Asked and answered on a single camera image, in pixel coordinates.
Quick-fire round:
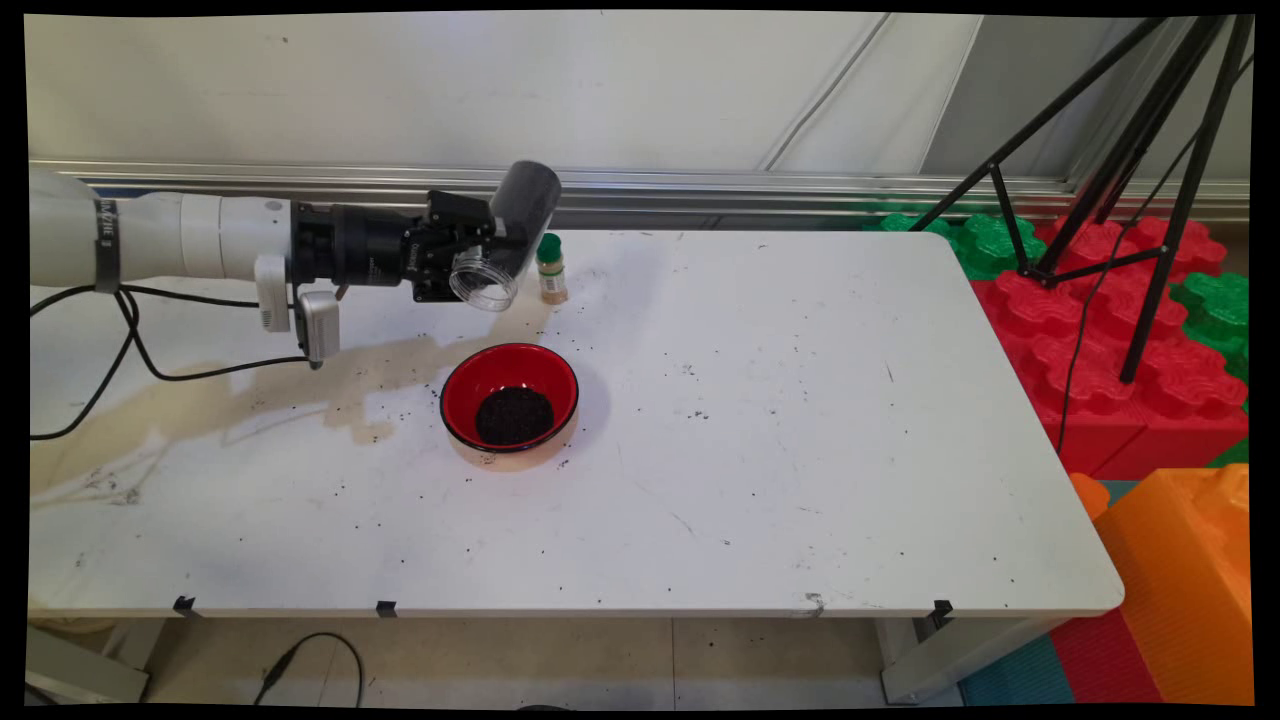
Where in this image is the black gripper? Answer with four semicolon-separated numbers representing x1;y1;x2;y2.
290;188;525;305

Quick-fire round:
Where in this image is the clear plastic jar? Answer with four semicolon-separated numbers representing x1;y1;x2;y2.
447;160;563;314

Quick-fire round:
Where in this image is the black seeds heap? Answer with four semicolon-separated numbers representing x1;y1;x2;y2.
475;386;556;448
488;160;563;276

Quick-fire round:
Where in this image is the green-capped spice bottle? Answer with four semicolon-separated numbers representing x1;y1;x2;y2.
534;233;570;305

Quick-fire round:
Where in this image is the red and black bowl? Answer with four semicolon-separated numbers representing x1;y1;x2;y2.
440;342;581;456

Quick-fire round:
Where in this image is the white table leg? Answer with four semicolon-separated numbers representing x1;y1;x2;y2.
878;612;1066;706
26;618;169;705

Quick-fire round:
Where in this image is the small orange foam block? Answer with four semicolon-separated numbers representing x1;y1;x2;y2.
1068;471;1112;523

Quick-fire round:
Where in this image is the teal floor mat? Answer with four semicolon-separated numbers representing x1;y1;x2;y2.
958;633;1077;707

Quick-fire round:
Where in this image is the black tripod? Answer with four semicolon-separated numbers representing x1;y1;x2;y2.
908;14;1257;386

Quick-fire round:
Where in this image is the red floor mat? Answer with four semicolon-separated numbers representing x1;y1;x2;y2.
1048;608;1163;706

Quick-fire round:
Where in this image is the large orange foam block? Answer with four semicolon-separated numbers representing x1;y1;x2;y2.
1093;464;1256;707

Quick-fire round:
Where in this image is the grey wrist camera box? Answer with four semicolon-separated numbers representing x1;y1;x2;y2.
297;289;343;370

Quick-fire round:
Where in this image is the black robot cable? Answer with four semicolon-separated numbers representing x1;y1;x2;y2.
28;283;323;442

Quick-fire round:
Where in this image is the aluminium wall rail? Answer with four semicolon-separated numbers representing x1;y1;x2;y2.
28;157;1251;227

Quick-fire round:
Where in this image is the black floor cable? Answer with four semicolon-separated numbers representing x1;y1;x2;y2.
250;631;362;707

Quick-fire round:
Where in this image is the thin black tripod cable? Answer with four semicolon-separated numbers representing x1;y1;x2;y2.
1054;60;1256;457

